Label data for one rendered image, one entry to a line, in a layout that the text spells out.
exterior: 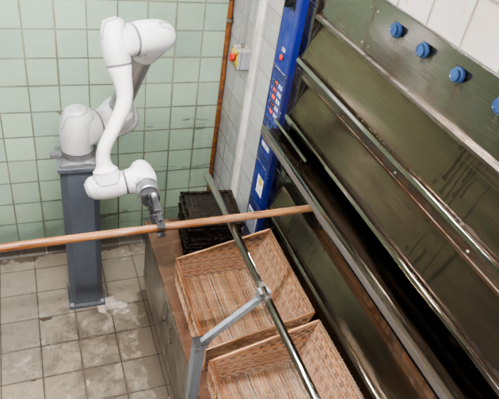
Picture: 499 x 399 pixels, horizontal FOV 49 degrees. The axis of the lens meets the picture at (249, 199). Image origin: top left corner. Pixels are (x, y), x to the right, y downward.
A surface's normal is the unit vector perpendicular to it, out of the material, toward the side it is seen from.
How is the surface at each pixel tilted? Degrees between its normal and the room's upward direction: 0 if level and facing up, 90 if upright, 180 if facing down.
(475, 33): 90
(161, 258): 0
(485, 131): 90
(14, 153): 90
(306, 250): 70
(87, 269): 90
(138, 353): 0
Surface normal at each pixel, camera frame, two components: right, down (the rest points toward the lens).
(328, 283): -0.83, -0.18
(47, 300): 0.14, -0.79
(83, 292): 0.33, 0.62
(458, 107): -0.93, 0.10
